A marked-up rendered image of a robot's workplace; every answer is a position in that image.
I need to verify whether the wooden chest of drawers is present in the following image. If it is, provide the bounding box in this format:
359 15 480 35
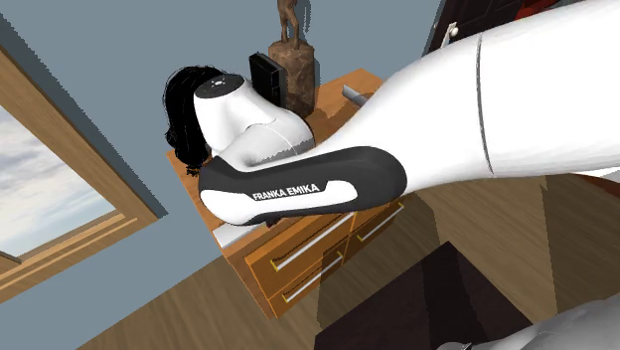
166 68 406 320

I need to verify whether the grey metal bar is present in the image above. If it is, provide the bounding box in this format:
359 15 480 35
341 84 371 107

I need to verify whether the white flat sheet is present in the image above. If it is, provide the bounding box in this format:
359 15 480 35
212 221 265 250

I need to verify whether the brown figure on wooden stump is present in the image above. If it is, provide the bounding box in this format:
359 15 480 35
267 0 318 119

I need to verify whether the black box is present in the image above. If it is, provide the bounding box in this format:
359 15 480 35
247 51 288 109

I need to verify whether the black shaggy wig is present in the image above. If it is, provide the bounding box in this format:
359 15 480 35
162 65 230 178

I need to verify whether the wooden framed window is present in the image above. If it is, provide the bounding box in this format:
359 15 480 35
0 45 160 305

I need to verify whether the dark door with white handle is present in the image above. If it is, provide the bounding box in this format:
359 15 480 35
423 0 537 58

